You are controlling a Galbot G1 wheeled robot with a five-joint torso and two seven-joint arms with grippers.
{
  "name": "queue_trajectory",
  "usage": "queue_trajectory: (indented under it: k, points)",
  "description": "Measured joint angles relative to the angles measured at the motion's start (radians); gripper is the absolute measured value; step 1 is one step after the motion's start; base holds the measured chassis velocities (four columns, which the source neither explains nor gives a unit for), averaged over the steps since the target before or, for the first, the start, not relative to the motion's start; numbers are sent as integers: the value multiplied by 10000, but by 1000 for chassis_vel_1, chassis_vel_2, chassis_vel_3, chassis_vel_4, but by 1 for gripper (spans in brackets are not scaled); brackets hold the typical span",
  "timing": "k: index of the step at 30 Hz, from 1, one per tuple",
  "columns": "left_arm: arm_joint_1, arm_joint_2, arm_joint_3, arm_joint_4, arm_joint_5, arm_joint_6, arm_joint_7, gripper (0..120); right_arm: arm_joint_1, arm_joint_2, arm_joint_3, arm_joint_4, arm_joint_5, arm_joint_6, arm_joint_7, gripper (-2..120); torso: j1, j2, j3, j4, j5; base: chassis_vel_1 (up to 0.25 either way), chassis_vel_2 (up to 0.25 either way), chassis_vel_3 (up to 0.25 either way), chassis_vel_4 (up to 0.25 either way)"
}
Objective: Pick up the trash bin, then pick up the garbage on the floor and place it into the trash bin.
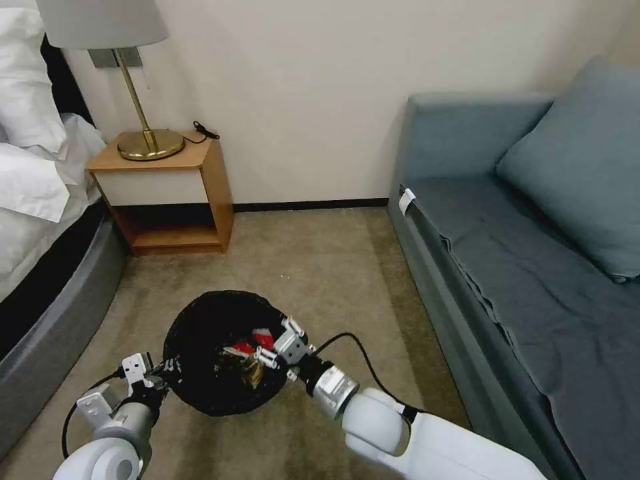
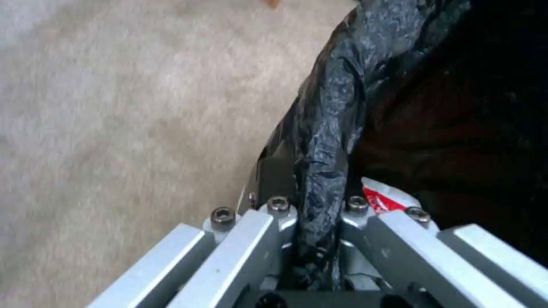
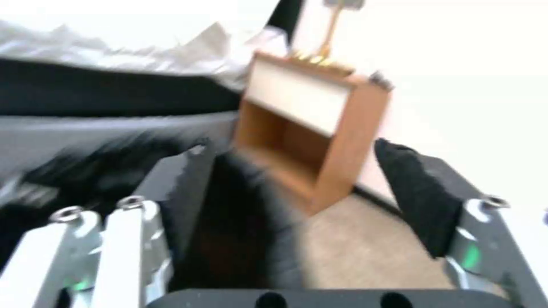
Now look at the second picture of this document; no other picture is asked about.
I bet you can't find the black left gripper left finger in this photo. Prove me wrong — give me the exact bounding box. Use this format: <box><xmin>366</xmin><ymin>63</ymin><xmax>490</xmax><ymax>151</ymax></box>
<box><xmin>87</xmin><ymin>149</ymin><xmax>301</xmax><ymax>308</ymax></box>

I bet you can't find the trash bin with black bag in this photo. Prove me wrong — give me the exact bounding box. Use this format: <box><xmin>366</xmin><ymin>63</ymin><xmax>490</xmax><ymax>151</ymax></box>
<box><xmin>256</xmin><ymin>0</ymin><xmax>548</xmax><ymax>291</ymax></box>

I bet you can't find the red and white wrapper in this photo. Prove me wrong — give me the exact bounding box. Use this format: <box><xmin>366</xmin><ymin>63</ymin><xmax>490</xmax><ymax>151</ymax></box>
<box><xmin>360</xmin><ymin>177</ymin><xmax>420</xmax><ymax>215</ymax></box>

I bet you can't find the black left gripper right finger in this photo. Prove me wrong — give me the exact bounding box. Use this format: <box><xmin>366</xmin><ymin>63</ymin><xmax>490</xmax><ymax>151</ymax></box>
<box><xmin>341</xmin><ymin>195</ymin><xmax>548</xmax><ymax>308</ymax></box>

